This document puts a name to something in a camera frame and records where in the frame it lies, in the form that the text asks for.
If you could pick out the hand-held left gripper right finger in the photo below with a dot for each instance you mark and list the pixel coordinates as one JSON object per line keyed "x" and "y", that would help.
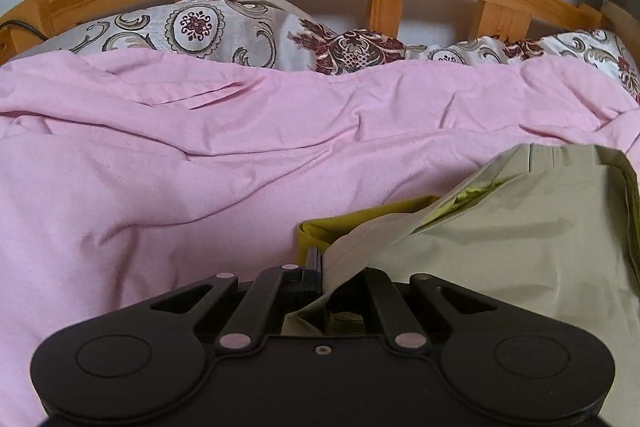
{"x": 386, "y": 307}

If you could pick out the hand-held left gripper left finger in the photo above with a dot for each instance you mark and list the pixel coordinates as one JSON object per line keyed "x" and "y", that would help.
{"x": 278, "y": 289}

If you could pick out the khaki green garment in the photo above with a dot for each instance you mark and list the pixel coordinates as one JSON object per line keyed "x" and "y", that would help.
{"x": 525, "y": 237}

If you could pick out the pink bed sheet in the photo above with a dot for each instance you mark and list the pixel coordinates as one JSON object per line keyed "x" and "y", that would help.
{"x": 150, "y": 167}

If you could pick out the maroon and grey floral pillow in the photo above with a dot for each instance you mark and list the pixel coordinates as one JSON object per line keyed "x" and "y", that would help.
{"x": 360, "y": 49}

